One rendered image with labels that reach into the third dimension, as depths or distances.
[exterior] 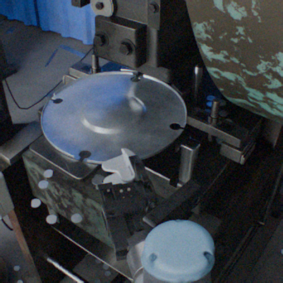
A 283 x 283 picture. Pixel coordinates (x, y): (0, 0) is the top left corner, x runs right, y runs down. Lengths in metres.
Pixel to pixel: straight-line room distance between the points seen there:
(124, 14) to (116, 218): 0.36
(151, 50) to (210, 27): 0.44
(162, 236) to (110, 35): 0.43
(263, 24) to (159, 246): 0.24
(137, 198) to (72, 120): 0.26
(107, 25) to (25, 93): 1.64
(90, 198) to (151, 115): 0.21
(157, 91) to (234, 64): 0.56
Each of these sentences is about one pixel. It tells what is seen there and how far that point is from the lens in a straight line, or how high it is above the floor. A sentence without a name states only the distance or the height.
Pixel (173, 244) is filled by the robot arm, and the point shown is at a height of 0.94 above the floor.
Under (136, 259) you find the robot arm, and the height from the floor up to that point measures 0.81.
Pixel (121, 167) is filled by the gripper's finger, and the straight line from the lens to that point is 0.67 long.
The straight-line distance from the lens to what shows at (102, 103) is 0.83.
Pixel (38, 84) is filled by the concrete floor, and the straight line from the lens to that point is 2.39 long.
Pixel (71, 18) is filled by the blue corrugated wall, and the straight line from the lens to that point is 2.76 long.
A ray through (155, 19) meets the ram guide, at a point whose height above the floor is 1.01.
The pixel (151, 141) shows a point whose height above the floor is 0.78.
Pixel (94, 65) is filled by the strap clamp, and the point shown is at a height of 0.78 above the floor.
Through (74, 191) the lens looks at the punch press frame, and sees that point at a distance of 0.87.
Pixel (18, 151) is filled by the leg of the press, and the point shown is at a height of 0.64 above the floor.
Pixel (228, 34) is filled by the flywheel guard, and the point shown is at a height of 1.15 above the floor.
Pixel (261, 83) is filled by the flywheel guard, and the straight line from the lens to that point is 0.33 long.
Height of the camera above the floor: 1.28
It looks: 42 degrees down
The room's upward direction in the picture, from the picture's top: straight up
